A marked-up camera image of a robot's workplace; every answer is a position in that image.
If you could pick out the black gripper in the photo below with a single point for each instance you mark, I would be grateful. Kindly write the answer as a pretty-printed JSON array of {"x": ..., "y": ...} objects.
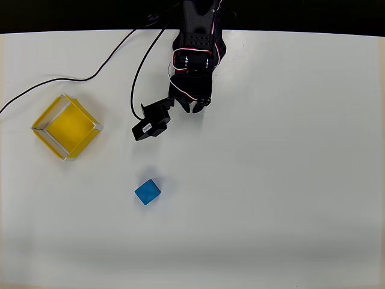
[{"x": 187, "y": 100}]

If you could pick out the blue cube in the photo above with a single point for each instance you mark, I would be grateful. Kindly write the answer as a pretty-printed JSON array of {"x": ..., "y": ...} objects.
[{"x": 147, "y": 192}]

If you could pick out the yellow open box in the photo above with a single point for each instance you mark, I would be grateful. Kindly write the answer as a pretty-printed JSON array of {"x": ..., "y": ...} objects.
[{"x": 70, "y": 126}]

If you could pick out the black gripper-mounted camera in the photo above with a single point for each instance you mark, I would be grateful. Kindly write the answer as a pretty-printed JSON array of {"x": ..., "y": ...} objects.
[{"x": 152, "y": 120}]

